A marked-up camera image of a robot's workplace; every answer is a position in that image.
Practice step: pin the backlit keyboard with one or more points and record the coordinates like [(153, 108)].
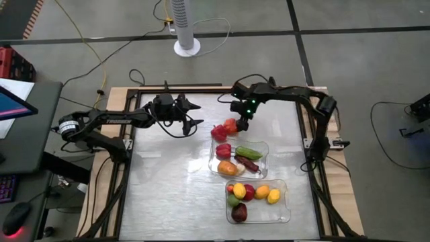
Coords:
[(6, 188)]

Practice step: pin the black computer mouse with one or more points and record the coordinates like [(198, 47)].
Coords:
[(15, 218)]

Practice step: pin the white garlic bulb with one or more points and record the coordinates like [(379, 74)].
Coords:
[(241, 169)]

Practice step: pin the dark red chili pepper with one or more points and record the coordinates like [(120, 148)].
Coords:
[(247, 163)]

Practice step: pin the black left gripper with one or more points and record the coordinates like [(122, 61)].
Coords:
[(166, 107)]

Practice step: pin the yellow lemon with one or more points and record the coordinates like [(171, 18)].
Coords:
[(239, 190)]

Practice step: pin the orange-red bell pepper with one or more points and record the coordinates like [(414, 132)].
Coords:
[(230, 126)]

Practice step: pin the white paper sheet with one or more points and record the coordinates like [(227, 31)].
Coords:
[(16, 88)]

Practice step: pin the red crate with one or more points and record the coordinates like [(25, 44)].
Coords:
[(6, 64)]

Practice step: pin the small red tomato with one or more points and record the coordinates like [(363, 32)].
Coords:
[(230, 188)]

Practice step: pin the red bell pepper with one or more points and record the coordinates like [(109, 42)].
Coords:
[(219, 132)]

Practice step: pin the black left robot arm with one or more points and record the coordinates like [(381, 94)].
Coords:
[(117, 117)]

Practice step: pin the dark maroon fruit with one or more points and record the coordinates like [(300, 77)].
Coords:
[(239, 212)]

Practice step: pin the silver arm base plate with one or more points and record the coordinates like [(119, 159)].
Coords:
[(127, 144), (332, 142)]

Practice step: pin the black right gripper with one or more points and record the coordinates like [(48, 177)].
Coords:
[(247, 109)]

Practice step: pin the white tower fan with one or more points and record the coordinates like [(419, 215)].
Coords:
[(183, 23)]

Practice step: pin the black orange striped mat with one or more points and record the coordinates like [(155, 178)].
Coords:
[(13, 17)]

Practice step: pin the clear plastic basket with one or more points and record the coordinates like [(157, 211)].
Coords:
[(268, 213), (263, 169)]

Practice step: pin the black aluminium table frame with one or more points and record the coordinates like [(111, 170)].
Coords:
[(188, 90)]

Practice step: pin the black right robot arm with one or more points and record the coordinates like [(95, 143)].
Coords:
[(292, 92)]

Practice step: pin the orange fruit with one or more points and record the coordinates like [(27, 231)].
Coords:
[(262, 192)]

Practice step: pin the wooden table board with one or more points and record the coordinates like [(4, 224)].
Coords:
[(339, 188)]

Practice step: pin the green lime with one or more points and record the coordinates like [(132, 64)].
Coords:
[(232, 200)]

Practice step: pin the dark grey desk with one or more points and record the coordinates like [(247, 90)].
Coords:
[(27, 148)]

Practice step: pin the green cucumber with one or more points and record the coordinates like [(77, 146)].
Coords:
[(248, 153)]

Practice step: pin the red apple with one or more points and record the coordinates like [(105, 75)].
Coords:
[(249, 193)]

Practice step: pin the computer monitor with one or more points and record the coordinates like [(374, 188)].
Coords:
[(11, 104)]

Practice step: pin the black floor device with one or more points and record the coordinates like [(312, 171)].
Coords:
[(421, 107)]

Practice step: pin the yellow fruit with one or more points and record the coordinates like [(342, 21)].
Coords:
[(273, 196)]

